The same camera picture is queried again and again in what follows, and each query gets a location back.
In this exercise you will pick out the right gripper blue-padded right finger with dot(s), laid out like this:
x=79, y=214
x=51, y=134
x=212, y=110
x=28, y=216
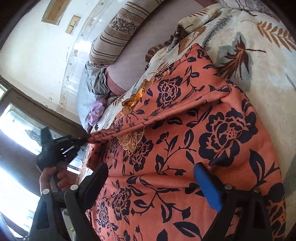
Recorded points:
x=254, y=223

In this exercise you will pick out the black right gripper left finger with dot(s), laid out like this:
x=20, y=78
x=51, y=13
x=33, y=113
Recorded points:
x=79, y=200

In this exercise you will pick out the fingers of the black left gripper view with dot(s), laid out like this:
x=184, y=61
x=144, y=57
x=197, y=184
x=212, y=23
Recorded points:
x=83, y=140

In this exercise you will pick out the orange floral black-patterned garment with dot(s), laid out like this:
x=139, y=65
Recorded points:
x=185, y=114

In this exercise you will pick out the person's left hand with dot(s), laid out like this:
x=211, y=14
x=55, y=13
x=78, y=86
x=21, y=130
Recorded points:
x=65, y=178

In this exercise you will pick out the lilac floral cloth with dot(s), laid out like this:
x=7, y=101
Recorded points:
x=96, y=111

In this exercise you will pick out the grey-blue pillow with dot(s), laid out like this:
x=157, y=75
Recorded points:
x=92, y=87

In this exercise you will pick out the striped floral bolster pillow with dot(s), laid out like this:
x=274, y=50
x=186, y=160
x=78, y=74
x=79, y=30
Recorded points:
x=107, y=47

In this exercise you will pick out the pink bed headboard cushion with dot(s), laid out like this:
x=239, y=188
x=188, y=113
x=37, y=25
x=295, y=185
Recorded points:
x=156, y=29

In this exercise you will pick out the cream leaf-pattern blanket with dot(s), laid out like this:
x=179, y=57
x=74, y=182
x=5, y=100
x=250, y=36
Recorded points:
x=254, y=51

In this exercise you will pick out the beige wall switch plate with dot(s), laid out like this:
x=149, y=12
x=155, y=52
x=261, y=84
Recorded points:
x=72, y=24

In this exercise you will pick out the gold wall plaque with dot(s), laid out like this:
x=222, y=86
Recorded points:
x=54, y=11

